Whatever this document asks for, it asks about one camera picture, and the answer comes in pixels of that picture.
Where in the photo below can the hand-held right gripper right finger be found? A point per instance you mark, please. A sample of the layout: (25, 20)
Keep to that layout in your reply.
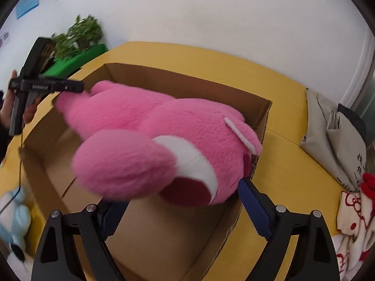
(255, 207)

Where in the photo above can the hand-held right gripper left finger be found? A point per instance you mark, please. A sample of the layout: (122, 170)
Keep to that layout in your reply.
(112, 218)

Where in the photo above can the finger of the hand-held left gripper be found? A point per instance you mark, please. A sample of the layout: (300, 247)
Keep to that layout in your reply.
(73, 86)

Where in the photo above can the cardboard box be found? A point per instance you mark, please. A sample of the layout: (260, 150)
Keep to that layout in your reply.
(164, 240)

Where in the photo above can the light blue plush toy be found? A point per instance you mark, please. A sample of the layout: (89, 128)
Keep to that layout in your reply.
(14, 219)

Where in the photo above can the pink plush toy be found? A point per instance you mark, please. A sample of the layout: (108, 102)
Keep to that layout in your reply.
(175, 128)

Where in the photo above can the person's left forearm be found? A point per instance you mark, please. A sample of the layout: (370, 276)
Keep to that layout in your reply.
(4, 143)

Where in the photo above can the person's left hand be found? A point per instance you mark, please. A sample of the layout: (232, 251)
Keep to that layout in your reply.
(6, 108)

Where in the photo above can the small potted green plant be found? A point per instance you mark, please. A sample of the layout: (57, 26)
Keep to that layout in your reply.
(61, 45)

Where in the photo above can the large potted green plant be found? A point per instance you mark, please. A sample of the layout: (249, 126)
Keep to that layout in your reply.
(85, 33)

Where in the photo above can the white red printed cloth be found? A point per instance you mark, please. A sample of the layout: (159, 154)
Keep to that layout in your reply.
(351, 228)

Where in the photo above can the beige tote bag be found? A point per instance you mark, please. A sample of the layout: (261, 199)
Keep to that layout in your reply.
(319, 128)

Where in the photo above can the red plush item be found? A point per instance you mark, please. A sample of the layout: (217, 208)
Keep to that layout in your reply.
(368, 184)

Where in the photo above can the wall photo strip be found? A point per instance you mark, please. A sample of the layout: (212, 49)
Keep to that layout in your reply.
(4, 39)

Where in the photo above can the blue wall poster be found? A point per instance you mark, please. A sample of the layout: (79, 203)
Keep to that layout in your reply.
(27, 3)

